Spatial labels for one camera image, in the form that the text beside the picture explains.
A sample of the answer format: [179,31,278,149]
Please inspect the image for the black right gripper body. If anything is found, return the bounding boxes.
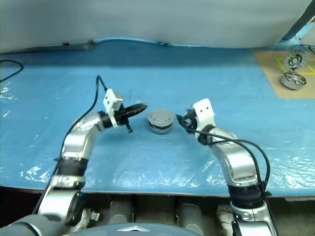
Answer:
[184,107,198,131]

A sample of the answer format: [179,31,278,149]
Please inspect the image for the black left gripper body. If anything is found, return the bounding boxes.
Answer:
[113,106,134,134]

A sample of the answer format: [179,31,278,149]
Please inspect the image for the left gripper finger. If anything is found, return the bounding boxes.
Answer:
[124,104,149,114]
[126,109,146,118]

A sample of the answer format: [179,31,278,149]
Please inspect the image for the grey round metal part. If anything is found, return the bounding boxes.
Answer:
[146,108,175,126]

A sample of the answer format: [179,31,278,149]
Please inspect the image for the grey motor base copper windings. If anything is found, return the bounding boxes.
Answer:
[149,121,174,135]

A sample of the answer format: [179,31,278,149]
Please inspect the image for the blue plastic table cover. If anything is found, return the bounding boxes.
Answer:
[0,36,315,197]

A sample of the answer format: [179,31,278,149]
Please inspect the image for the black silver clamp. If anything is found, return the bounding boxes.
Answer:
[62,39,95,51]

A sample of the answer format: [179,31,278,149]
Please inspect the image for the grey rounded shape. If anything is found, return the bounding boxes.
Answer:
[175,203,205,228]
[107,196,135,225]

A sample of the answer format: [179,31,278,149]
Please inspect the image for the brown cardboard sheet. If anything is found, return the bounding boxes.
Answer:
[253,48,315,99]

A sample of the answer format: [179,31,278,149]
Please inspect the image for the white cloth backdrop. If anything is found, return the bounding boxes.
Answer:
[0,0,315,55]

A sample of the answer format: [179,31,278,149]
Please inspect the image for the whitish rounded shape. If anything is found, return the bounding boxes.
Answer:
[216,203,235,225]

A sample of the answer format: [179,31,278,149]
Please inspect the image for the yellow tape square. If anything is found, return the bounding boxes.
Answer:
[275,58,315,75]

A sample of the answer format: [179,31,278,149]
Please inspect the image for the metal bearing wheel part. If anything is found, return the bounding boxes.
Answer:
[280,71,307,91]

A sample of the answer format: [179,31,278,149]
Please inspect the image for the grey robot torso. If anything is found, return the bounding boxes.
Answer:
[0,213,180,236]

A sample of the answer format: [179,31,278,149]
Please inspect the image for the black slanted pole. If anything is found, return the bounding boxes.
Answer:
[287,0,315,40]

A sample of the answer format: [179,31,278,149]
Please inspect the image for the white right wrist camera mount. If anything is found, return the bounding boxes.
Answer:
[191,98,216,131]

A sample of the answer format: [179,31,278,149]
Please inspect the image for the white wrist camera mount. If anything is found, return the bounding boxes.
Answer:
[191,98,216,131]
[102,88,124,128]

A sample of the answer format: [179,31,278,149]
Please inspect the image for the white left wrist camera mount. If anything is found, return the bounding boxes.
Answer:
[102,88,124,128]

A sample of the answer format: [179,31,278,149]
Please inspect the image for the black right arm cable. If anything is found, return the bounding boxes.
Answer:
[193,130,271,197]

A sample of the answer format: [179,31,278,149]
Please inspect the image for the thin black loose cable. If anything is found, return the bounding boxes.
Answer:
[0,59,24,82]

